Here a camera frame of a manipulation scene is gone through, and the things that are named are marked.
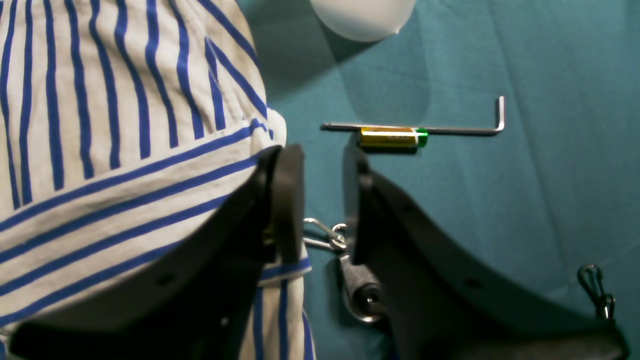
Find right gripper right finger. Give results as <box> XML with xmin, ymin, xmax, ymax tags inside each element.
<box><xmin>343</xmin><ymin>145</ymin><xmax>630</xmax><ymax>360</ymax></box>

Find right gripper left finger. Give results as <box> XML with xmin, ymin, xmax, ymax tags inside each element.
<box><xmin>10</xmin><ymin>145</ymin><xmax>305</xmax><ymax>360</ymax></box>

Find blue white striped T-shirt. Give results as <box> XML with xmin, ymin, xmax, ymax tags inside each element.
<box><xmin>0</xmin><ymin>0</ymin><xmax>287</xmax><ymax>360</ymax></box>

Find metal keyring clip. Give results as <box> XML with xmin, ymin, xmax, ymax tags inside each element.
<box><xmin>303</xmin><ymin>217</ymin><xmax>387</xmax><ymax>324</ymax></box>

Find gold AA battery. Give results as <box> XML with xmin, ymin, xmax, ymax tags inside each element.
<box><xmin>358</xmin><ymin>127</ymin><xmax>429</xmax><ymax>150</ymax></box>

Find teal table cloth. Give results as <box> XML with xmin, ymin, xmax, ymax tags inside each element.
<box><xmin>238</xmin><ymin>0</ymin><xmax>640</xmax><ymax>360</ymax></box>

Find steel hex key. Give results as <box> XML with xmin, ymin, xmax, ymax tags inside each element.
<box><xmin>320</xmin><ymin>96</ymin><xmax>506</xmax><ymax>137</ymax></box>

